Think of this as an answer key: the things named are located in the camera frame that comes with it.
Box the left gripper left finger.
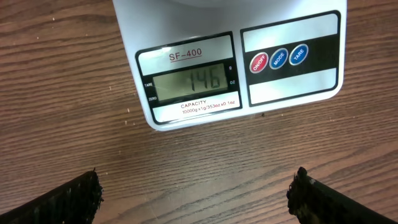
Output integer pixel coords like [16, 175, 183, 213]
[1, 170, 103, 224]

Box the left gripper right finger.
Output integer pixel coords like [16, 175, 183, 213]
[286, 167, 397, 224]

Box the white digital kitchen scale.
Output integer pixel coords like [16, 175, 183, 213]
[113, 0, 348, 131]

